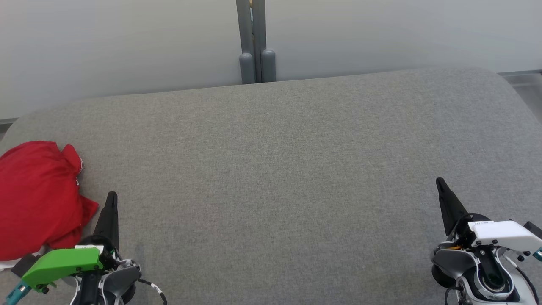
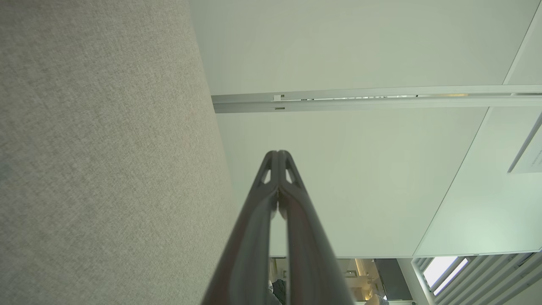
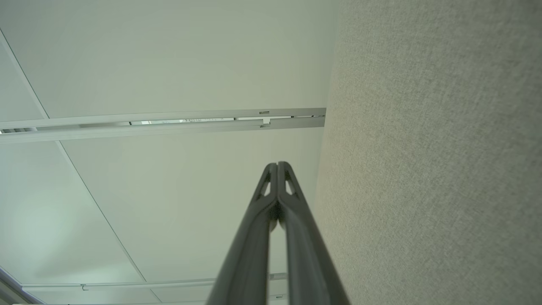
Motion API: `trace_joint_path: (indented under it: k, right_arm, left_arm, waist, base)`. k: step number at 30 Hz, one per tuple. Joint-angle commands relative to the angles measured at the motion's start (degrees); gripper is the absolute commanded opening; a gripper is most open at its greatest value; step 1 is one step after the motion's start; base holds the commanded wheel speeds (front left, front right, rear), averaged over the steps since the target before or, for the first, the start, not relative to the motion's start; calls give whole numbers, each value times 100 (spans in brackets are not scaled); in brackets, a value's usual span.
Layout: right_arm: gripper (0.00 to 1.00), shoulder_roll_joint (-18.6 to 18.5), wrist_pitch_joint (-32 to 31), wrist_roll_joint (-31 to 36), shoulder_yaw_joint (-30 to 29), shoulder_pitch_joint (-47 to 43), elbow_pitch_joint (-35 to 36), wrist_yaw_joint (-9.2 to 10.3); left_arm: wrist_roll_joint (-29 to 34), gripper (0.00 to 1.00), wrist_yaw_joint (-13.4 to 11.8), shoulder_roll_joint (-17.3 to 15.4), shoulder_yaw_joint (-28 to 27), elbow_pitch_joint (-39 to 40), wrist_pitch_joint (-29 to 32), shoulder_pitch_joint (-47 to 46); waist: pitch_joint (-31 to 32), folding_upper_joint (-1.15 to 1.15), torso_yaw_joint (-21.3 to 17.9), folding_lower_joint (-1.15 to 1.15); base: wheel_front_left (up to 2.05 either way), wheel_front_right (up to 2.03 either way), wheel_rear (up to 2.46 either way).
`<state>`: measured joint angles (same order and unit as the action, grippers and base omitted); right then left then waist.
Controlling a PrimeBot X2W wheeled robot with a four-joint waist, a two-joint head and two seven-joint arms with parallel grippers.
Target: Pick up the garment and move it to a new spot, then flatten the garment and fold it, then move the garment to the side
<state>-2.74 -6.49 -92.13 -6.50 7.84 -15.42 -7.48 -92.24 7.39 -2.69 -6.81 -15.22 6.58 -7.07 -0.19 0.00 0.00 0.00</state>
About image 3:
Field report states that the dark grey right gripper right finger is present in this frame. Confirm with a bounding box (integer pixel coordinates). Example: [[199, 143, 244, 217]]
[[277, 161, 351, 305]]

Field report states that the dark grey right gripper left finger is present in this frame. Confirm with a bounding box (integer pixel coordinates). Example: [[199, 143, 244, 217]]
[[206, 162, 279, 305]]

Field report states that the thin white ceiling rail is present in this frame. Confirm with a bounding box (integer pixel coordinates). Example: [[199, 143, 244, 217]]
[[21, 273, 288, 293]]

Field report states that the white ceiling light rail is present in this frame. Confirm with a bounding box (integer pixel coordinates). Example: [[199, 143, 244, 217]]
[[0, 108, 326, 144]]

